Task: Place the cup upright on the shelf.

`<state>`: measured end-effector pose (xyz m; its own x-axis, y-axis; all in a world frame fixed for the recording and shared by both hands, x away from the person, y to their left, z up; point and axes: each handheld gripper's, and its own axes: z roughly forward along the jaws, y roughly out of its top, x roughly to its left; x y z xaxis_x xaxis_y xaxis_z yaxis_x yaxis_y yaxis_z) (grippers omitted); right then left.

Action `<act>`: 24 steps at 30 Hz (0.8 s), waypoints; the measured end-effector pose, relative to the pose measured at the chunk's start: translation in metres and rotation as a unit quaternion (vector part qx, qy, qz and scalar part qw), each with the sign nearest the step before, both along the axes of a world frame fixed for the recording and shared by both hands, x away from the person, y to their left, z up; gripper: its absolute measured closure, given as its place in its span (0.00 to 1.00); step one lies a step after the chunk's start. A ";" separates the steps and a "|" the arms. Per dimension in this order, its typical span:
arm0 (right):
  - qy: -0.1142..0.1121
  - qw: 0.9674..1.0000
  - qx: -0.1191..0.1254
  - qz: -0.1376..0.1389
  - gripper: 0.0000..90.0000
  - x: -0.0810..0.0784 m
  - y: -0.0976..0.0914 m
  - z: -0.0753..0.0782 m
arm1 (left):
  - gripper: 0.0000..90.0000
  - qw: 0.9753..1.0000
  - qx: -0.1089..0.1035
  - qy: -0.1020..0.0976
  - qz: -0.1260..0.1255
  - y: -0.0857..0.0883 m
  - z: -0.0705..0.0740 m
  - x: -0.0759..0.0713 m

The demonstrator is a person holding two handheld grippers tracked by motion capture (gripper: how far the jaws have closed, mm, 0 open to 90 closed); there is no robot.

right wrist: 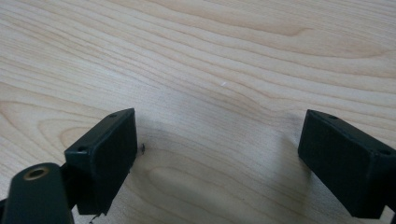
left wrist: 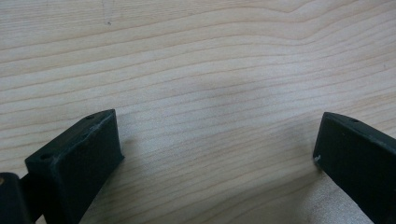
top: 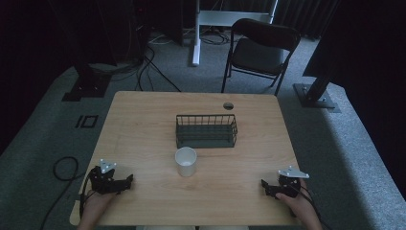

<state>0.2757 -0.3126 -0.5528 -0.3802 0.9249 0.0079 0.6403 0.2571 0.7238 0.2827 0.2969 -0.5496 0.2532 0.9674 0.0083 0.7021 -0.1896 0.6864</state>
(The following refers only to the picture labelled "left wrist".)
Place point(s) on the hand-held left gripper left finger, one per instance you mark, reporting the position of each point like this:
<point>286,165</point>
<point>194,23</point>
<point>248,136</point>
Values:
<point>77,161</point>

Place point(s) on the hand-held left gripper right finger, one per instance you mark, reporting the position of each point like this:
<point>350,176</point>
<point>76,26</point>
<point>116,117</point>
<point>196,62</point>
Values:
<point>358,161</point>

